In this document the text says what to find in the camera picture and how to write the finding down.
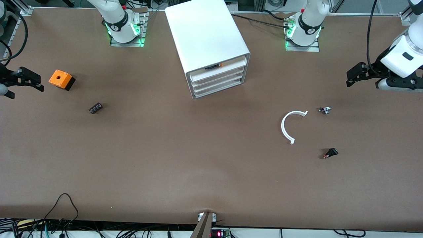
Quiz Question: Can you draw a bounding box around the white drawer cabinet shell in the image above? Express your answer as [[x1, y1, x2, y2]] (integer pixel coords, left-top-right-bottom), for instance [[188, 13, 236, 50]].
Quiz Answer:
[[165, 0, 250, 99]]

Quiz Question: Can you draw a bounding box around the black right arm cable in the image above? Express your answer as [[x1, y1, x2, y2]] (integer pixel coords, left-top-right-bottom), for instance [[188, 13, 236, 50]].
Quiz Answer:
[[0, 0, 29, 64]]

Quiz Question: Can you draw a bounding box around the white uppermost cabinet drawer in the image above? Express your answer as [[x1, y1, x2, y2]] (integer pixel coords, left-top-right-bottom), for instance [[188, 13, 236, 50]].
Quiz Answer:
[[188, 56, 248, 82]]

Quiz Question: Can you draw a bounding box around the brown camera support beam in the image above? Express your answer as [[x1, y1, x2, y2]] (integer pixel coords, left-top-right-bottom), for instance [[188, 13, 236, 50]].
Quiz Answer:
[[190, 212, 217, 238]]

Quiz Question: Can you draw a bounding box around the black looped cable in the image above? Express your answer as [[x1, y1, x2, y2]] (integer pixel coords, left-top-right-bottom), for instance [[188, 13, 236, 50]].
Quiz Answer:
[[43, 193, 80, 238]]

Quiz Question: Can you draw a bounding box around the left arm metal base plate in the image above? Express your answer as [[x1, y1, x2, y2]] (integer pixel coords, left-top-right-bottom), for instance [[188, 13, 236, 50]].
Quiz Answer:
[[285, 36, 320, 52]]

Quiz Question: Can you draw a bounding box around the white middle cabinet drawer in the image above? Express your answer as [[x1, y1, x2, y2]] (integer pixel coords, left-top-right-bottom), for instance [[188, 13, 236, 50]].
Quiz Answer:
[[191, 68, 247, 90]]

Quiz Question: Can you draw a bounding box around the orange button enclosure box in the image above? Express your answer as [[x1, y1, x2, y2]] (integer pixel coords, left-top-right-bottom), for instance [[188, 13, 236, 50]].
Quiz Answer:
[[49, 69, 76, 91]]

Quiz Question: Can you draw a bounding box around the white lowest cabinet drawer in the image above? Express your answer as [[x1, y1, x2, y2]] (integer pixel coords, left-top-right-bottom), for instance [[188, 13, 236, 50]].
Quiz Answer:
[[193, 75, 246, 97]]

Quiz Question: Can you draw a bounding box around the white curved plastic strip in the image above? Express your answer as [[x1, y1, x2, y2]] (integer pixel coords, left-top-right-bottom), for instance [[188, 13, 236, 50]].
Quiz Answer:
[[281, 110, 309, 145]]

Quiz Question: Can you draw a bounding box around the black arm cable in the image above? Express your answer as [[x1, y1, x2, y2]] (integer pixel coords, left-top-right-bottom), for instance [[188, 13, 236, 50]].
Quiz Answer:
[[366, 0, 379, 75], [0, 0, 29, 64]]

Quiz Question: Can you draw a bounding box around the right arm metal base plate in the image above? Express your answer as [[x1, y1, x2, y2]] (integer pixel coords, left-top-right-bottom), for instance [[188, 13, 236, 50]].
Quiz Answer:
[[110, 10, 148, 47]]

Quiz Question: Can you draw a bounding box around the short black cable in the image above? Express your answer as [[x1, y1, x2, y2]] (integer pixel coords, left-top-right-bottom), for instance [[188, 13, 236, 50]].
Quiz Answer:
[[333, 229, 366, 237]]

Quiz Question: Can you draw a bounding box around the aluminium frame rail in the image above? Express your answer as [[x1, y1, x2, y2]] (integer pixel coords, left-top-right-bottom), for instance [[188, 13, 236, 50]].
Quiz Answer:
[[7, 6, 33, 47]]

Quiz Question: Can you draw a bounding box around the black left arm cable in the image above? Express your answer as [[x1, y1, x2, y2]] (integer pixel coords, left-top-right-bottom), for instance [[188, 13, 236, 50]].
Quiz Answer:
[[366, 0, 379, 75]]

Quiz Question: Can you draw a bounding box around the thick black braided cable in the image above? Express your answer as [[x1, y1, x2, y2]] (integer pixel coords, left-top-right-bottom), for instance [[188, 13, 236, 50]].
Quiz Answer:
[[230, 13, 292, 29]]

